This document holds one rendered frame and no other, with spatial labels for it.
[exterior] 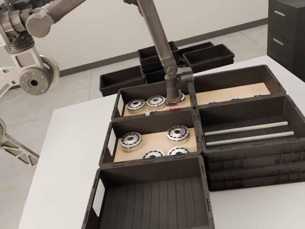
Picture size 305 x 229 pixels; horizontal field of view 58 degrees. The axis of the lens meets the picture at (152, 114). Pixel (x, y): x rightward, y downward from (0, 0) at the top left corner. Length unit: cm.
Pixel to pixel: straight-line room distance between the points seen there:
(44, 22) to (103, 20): 319
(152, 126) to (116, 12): 309
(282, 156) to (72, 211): 88
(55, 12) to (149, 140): 65
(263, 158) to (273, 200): 18
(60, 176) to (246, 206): 90
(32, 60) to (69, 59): 303
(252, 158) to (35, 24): 91
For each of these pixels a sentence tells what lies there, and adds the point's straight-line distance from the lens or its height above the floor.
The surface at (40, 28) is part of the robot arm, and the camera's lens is 108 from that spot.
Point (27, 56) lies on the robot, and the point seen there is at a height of 125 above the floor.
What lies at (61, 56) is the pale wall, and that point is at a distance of 446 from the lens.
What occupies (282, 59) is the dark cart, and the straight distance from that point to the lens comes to 278.
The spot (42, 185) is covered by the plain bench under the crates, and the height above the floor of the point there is 70.
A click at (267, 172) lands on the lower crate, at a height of 78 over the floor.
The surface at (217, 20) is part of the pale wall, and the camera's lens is 454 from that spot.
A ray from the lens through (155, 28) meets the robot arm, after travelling 111.
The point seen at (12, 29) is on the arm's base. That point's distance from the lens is 112.
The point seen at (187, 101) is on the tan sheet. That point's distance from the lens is 148.
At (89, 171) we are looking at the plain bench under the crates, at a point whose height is 70.
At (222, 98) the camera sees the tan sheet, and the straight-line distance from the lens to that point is 147.
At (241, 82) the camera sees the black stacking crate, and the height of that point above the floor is 85.
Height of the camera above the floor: 163
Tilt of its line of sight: 34 degrees down
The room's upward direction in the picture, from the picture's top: 14 degrees counter-clockwise
